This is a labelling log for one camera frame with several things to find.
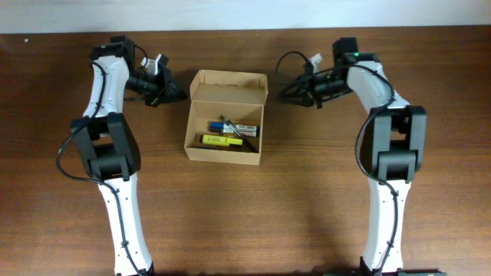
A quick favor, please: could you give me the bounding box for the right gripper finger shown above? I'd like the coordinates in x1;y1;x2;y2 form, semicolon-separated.
280;84;315;107
287;69;330;92

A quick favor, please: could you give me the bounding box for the brown cardboard box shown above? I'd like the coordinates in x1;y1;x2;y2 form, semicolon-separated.
184;70;268;165

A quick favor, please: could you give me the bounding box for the blue capped whiteboard marker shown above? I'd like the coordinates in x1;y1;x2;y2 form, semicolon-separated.
209;121;261;135

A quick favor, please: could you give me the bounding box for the black capped whiteboard marker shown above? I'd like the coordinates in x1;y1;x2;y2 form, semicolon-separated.
220;125;260;137

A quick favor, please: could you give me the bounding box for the yellow highlighter marker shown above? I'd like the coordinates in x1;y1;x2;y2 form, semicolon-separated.
199;135;243;147

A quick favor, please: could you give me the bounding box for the black ballpoint pen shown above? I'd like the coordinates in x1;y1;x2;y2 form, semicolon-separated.
221;116;259;153

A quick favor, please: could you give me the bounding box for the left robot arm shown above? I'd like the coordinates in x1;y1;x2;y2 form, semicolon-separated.
68;35;187;275

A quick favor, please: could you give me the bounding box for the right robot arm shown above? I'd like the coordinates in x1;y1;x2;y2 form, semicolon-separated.
280;37;427;275

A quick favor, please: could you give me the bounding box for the right black cable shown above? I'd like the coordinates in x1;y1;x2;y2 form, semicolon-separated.
275;51;400;275

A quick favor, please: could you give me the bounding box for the black cable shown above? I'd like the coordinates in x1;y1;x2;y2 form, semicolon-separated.
275;51;400;275
55;44;162;276

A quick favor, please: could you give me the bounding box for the left black cable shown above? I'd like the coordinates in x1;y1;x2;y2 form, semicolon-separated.
55;44;162;276

